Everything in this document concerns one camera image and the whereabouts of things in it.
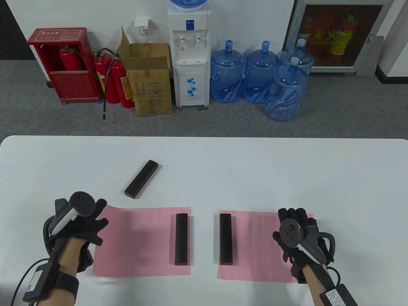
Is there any person's left hand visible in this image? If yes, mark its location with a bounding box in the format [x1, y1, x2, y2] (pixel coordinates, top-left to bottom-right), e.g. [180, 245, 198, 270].
[59, 199, 109, 246]

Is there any person's right hand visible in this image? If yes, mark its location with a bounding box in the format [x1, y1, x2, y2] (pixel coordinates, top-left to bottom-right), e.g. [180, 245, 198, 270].
[273, 207, 325, 282]

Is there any pink paper sheet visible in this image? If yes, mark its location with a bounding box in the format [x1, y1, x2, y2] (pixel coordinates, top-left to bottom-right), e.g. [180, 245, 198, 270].
[93, 205, 192, 276]
[218, 210, 314, 283]

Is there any person's right forearm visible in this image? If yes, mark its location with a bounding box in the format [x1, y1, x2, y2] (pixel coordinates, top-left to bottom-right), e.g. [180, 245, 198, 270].
[300, 264, 333, 306]

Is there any person's left forearm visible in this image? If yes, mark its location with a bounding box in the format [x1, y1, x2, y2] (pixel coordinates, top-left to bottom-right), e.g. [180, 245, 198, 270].
[58, 237, 87, 276]

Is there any grey hand tracker controller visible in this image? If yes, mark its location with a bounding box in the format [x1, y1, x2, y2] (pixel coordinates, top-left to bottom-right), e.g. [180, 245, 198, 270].
[43, 191, 96, 255]
[280, 219, 336, 266]

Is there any black wrist box white label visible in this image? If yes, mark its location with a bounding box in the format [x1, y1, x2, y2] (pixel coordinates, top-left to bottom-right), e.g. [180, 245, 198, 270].
[319, 284, 359, 306]
[22, 260, 62, 302]

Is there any blue water jug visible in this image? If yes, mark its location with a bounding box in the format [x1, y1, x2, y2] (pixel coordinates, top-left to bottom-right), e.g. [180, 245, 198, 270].
[241, 40, 281, 104]
[210, 40, 245, 103]
[280, 39, 315, 77]
[264, 57, 310, 122]

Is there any red fire extinguisher cabinet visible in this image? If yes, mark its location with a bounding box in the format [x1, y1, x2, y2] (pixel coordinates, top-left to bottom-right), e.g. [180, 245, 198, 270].
[27, 27, 103, 104]

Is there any open cardboard box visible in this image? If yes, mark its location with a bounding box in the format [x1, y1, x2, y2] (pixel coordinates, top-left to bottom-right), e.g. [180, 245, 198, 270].
[118, 27, 173, 117]

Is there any red fire extinguisher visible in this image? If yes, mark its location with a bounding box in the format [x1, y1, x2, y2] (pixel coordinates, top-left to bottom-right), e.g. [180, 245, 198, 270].
[110, 57, 135, 109]
[93, 48, 121, 120]
[59, 45, 85, 72]

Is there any white water dispenser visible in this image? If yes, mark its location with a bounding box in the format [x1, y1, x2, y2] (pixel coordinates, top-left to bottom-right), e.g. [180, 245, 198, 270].
[168, 3, 212, 108]

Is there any blue dispenser water bottle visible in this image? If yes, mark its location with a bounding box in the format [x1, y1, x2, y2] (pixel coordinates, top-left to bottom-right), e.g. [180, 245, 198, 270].
[168, 0, 209, 11]

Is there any black wrist strap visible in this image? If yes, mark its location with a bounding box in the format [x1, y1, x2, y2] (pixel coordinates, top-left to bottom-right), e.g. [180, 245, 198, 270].
[48, 271, 80, 306]

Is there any black cable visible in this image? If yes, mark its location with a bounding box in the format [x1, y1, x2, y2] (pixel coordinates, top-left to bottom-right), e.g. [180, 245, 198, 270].
[327, 266, 342, 286]
[11, 258, 49, 306]

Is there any glass fire hose cabinet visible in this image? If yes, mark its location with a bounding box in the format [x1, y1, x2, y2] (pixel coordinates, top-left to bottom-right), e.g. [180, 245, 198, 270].
[282, 0, 385, 77]

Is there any white wall outlet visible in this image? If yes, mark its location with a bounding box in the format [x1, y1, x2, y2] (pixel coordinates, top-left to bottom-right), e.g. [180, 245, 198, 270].
[134, 18, 150, 36]

